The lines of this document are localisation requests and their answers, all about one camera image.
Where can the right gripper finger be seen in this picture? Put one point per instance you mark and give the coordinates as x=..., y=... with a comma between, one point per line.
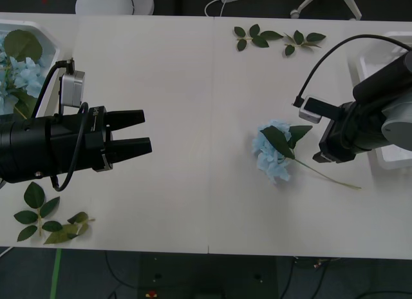
x=325, y=158

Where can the silver and black right arm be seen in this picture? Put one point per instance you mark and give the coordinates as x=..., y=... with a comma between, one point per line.
x=380, y=80

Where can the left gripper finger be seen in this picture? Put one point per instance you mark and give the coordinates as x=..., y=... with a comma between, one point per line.
x=132, y=148
x=127, y=118

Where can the olive green leaf twig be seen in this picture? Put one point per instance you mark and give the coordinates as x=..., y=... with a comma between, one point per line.
x=61, y=234

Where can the shallow white box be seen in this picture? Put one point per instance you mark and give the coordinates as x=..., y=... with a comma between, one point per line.
x=367, y=70
x=48, y=38

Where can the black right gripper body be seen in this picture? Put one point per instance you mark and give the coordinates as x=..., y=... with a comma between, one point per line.
x=338, y=141

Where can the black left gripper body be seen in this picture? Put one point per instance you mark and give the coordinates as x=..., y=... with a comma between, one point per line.
x=64, y=141

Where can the green floor tape strip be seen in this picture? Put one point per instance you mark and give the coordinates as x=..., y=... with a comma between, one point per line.
x=55, y=273

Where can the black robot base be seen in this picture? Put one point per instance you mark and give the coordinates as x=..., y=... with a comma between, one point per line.
x=209, y=276

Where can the dark green leaf twig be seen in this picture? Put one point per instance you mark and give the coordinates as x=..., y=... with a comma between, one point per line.
x=33, y=194
x=298, y=37
x=260, y=41

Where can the white chair base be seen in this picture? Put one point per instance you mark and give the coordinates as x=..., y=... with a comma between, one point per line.
x=350, y=5

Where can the silver and black left arm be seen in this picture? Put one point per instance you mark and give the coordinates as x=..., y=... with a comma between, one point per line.
x=19, y=150

